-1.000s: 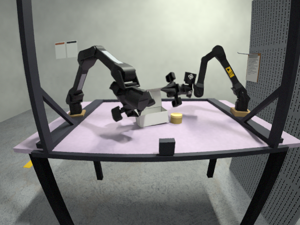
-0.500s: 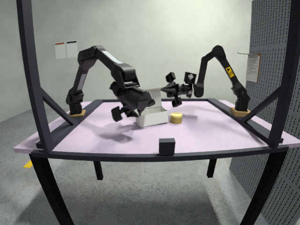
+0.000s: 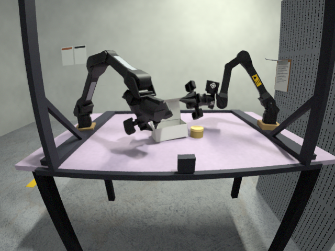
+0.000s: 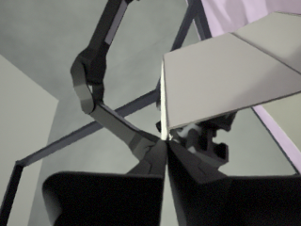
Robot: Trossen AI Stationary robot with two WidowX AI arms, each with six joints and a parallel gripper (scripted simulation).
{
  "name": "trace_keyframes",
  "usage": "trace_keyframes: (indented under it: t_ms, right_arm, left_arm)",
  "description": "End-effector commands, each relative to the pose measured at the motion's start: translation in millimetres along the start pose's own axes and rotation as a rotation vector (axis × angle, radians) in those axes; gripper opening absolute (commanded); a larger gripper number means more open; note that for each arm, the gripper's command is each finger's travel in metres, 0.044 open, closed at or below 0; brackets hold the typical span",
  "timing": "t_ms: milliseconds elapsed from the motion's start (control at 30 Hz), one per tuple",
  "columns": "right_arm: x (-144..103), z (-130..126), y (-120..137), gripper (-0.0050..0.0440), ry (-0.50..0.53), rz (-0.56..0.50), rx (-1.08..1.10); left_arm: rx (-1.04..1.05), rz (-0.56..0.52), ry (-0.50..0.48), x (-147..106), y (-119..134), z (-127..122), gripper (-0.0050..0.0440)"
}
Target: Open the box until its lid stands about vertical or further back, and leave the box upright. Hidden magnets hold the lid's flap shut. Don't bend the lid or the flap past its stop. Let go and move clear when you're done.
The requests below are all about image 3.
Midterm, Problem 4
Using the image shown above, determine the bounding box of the white printed sheet of paper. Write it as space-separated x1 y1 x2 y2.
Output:
275 62 290 92

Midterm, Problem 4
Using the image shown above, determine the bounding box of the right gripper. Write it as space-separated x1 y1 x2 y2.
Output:
179 80 209 120

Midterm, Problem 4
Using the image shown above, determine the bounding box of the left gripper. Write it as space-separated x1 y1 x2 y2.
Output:
123 102 173 135

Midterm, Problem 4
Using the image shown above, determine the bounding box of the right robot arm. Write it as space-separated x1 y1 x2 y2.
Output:
205 50 280 125

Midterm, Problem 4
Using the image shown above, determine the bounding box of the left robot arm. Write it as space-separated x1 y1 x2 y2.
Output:
73 50 166 129

